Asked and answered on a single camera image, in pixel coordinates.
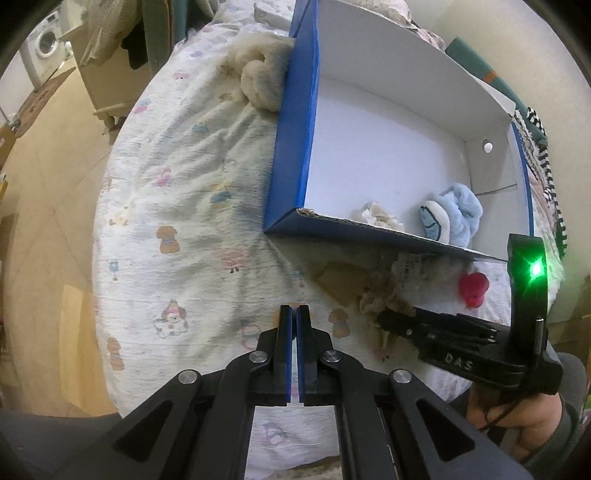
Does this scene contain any cream plush toy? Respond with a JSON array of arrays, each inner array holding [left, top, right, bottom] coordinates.
[[221, 35, 296, 113]]

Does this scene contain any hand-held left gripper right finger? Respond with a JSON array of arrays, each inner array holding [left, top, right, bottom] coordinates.
[[297, 304, 537, 480]]

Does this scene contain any person's right forearm green sleeve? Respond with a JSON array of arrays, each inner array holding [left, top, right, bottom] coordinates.
[[519, 353, 588, 468]]

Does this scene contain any blue cardboard box white inside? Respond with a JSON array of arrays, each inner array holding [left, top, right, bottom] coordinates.
[[262, 0, 536, 264]]

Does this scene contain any floral patterned blanket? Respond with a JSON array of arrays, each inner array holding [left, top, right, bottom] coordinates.
[[365, 0, 448, 51]]

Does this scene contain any white cartoon printed bedsheet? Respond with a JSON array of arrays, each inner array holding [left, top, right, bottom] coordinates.
[[91, 0, 571, 477]]

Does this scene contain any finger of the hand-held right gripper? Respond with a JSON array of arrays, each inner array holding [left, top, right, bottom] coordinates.
[[376, 308, 500, 357]]

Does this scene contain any white cabinet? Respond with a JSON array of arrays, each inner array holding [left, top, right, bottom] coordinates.
[[69, 25, 155, 126]]

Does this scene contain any black white striped cloth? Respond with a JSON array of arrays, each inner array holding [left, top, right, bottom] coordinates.
[[512, 107, 572, 260]]

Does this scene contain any cream fluffy sock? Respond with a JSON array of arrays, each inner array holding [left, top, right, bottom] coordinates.
[[349, 200, 407, 233]]

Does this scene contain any dark hanging garment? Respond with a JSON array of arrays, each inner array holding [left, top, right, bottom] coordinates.
[[121, 0, 186, 71]]

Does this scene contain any teal cloth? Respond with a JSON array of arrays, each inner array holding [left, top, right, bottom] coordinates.
[[444, 36, 550, 141]]

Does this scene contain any person's right hand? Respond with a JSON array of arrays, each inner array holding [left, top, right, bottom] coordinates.
[[465, 381, 568, 463]]

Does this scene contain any white washing machine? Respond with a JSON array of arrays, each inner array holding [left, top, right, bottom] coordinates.
[[19, 1, 75, 89]]

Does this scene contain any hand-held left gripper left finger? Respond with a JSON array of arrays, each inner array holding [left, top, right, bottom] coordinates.
[[51, 304, 296, 480]]

